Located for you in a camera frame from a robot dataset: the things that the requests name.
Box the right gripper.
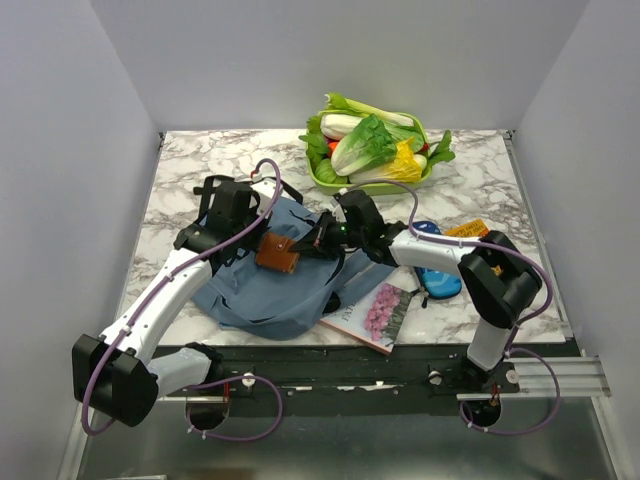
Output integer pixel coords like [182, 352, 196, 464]
[290, 209, 366, 261]

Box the brown leather wallet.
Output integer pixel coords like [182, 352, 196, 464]
[255, 232, 299, 274]

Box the blue student backpack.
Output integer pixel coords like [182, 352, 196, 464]
[189, 174, 396, 341]

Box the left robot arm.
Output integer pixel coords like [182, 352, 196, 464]
[72, 176, 282, 435]

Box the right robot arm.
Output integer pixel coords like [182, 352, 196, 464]
[291, 189, 549, 392]

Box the green vegetable tray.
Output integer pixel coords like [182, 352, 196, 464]
[300, 111, 432, 196]

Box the green bok choy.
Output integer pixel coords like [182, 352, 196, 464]
[314, 158, 348, 185]

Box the teal blue book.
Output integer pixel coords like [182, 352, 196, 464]
[218, 321, 244, 330]

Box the designer fate flower book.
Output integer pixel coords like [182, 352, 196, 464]
[320, 282, 414, 355]

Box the orange carrot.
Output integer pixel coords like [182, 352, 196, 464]
[328, 141, 339, 155]

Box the green napa cabbage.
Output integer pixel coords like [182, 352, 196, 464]
[331, 115, 397, 177]

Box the yellow napa cabbage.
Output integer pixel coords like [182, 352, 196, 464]
[349, 137, 427, 184]

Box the blue dinosaur pencil case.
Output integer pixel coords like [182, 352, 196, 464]
[413, 221, 462, 308]

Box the celery stalk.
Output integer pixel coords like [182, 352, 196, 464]
[325, 92, 415, 127]

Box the spinach bunch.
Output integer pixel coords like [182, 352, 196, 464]
[427, 130, 456, 168]

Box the orange blue children's book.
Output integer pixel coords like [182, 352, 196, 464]
[444, 219, 489, 238]

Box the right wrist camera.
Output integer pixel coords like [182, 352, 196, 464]
[331, 188, 348, 223]

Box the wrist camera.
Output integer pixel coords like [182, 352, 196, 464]
[248, 176, 283, 209]
[331, 188, 348, 223]

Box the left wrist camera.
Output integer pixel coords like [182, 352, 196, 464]
[248, 176, 283, 209]

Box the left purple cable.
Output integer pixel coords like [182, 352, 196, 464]
[79, 158, 284, 444]

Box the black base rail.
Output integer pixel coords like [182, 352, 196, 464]
[149, 343, 586, 419]

